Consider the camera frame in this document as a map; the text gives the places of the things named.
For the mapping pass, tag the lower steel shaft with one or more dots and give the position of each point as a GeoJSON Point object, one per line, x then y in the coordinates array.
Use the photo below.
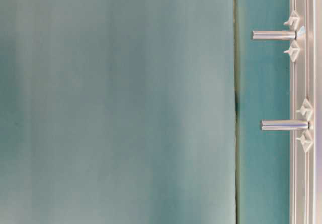
{"type": "Point", "coordinates": [283, 125]}

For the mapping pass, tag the steel shaft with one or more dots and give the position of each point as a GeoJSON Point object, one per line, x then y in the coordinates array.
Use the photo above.
{"type": "Point", "coordinates": [283, 125]}
{"type": "Point", "coordinates": [273, 35]}

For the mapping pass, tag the upper steel shaft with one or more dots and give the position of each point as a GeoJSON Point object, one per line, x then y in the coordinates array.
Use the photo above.
{"type": "Point", "coordinates": [273, 35]}

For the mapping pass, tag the clear bracket below upper shaft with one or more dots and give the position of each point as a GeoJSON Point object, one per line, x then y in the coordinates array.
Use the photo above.
{"type": "Point", "coordinates": [293, 51]}

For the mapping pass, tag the clear bracket below shaft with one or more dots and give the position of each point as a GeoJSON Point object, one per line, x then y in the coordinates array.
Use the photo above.
{"type": "Point", "coordinates": [306, 140]}
{"type": "Point", "coordinates": [293, 51]}

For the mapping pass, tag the clear bracket above lower shaft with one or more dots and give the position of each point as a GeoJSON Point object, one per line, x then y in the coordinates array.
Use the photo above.
{"type": "Point", "coordinates": [306, 109]}

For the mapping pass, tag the clear bracket above shaft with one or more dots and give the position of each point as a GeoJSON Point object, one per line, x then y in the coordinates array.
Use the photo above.
{"type": "Point", "coordinates": [306, 109]}
{"type": "Point", "coordinates": [293, 21]}

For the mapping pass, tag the aluminium extrusion rail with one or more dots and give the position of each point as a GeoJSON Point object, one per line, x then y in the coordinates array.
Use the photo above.
{"type": "Point", "coordinates": [305, 82]}

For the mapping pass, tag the clear bracket below lower shaft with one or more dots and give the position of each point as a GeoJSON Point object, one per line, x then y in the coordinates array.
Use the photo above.
{"type": "Point", "coordinates": [306, 140]}

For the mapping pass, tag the clear bracket above upper shaft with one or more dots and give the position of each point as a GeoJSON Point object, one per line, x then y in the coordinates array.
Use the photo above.
{"type": "Point", "coordinates": [293, 21]}

